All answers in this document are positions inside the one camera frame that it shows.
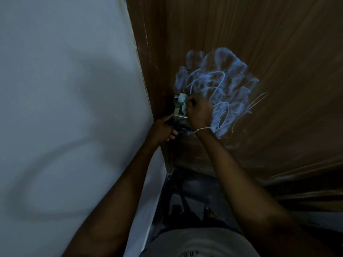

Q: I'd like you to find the person's right hand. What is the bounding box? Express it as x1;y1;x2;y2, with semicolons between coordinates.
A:
185;93;215;131

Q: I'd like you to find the person's left hand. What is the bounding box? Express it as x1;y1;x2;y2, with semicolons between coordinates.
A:
148;114;178;144

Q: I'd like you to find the light blue cleaning cloth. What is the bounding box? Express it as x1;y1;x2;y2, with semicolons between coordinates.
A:
177;94;188;115

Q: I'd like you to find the metal door handle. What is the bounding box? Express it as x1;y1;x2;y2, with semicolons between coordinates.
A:
171;95;191;131

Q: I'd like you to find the person's left forearm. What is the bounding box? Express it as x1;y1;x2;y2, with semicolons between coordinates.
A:
61;136;172;257

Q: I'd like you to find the person's right forearm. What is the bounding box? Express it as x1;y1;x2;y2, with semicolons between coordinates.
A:
193;128;338;257

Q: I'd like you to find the brown wooden door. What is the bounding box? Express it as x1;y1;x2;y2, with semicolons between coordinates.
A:
125;0;343;212

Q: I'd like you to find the person's foot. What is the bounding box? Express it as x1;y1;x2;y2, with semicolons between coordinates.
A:
203;206;217;220

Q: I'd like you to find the white t-shirt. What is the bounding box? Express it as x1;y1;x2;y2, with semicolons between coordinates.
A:
142;228;262;257

